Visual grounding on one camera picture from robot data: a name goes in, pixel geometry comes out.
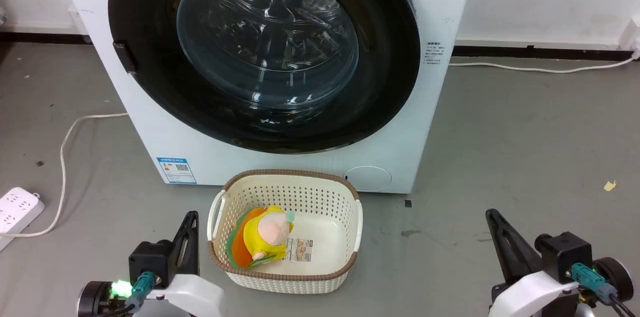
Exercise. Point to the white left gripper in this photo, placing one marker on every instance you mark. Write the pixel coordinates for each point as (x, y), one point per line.
(195, 297)

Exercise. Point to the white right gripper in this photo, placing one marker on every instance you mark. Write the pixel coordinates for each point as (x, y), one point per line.
(537, 294)

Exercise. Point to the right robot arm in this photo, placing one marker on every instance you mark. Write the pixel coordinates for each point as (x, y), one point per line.
(616, 277)

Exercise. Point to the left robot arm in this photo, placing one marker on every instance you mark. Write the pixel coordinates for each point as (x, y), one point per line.
(94, 299)

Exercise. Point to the black round glass washer door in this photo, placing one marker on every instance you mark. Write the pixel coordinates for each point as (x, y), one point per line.
(270, 47)

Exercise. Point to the white front-load washing machine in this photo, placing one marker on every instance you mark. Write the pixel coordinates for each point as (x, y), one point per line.
(440, 2)

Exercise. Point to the yellow orange plush doll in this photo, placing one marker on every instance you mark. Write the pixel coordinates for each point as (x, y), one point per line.
(262, 239)

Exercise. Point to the blue energy label sticker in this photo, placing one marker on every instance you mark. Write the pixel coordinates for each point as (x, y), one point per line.
(175, 170)

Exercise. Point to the printed paper label card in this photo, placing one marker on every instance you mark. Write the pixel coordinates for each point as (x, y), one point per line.
(300, 250)

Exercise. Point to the yellow paper scrap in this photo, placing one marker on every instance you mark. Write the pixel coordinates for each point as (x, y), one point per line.
(609, 186)

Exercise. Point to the cream perforated laundry basket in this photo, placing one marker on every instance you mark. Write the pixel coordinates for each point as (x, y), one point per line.
(325, 237)

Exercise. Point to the round white filter cover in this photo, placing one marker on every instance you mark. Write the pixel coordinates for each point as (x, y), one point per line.
(368, 178)

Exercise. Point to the white power strip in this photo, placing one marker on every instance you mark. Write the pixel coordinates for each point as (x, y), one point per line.
(15, 209)

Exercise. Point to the small printed text sticker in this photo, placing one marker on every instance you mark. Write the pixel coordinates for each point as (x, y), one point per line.
(435, 53)

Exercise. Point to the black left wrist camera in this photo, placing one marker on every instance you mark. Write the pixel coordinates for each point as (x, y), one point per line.
(150, 262)

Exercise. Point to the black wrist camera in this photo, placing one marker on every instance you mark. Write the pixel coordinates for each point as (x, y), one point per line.
(562, 254)
(150, 262)

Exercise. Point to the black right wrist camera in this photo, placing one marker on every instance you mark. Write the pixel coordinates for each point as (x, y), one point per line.
(562, 254)

